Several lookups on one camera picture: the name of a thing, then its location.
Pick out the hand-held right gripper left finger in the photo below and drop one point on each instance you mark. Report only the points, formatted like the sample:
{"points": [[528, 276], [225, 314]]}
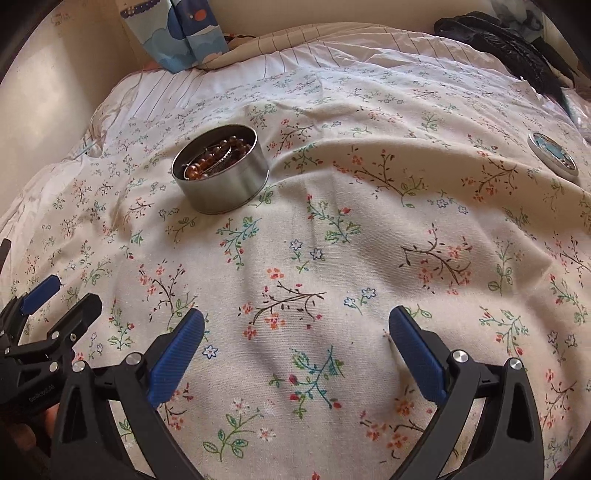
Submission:
{"points": [[178, 355]]}

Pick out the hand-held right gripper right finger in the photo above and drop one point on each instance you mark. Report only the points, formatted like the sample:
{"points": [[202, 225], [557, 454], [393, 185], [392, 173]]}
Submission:
{"points": [[418, 355]]}

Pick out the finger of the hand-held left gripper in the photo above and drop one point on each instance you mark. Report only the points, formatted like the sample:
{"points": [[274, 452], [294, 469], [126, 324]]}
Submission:
{"points": [[41, 291], [74, 318]]}

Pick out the round metal tin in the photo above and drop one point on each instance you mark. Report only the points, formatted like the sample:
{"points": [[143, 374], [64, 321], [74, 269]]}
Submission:
{"points": [[226, 184]]}

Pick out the person's left hand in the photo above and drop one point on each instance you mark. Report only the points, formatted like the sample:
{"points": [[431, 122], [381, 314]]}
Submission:
{"points": [[32, 434]]}

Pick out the floral bed sheet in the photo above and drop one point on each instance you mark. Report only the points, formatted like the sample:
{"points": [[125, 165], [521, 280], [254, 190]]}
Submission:
{"points": [[323, 230]]}

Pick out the round tin lid blue print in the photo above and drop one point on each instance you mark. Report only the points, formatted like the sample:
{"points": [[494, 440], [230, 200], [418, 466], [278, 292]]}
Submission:
{"points": [[553, 154]]}

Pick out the clear plastic bag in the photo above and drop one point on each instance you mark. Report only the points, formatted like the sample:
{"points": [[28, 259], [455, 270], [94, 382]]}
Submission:
{"points": [[579, 110]]}

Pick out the blue patterned pillow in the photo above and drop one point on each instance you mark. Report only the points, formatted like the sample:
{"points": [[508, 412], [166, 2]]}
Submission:
{"points": [[180, 32]]}

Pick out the white striped duvet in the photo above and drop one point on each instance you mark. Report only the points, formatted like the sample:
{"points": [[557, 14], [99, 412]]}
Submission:
{"points": [[286, 60]]}

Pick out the black jacket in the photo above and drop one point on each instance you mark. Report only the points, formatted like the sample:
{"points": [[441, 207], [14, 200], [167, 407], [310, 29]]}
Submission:
{"points": [[508, 41]]}

